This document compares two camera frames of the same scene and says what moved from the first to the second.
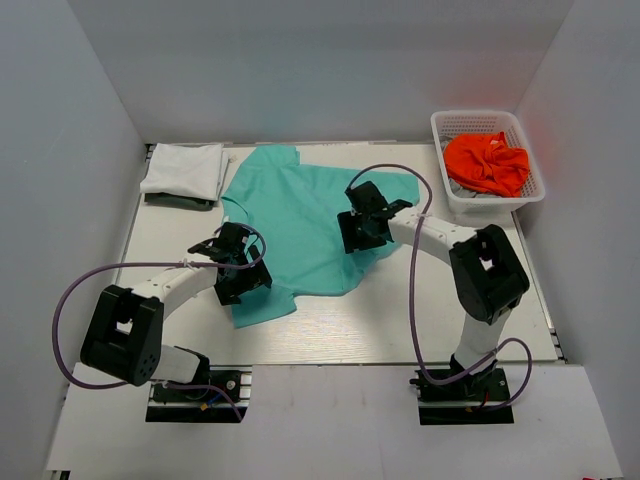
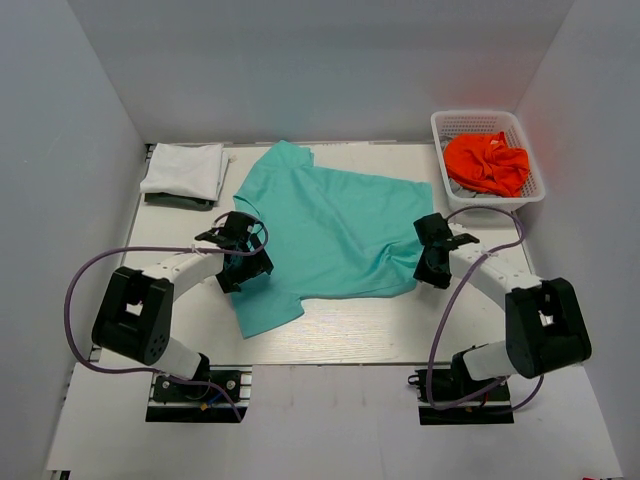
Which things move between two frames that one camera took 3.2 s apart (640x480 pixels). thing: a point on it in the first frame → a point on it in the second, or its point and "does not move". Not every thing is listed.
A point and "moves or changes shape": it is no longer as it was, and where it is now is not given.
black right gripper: (348, 221) → (423, 274)
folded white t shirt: (190, 170) does not move
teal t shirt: (291, 208) moves or changes shape
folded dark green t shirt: (177, 201) does not move
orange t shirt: (486, 162) does not move
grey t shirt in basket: (465, 193) does not move
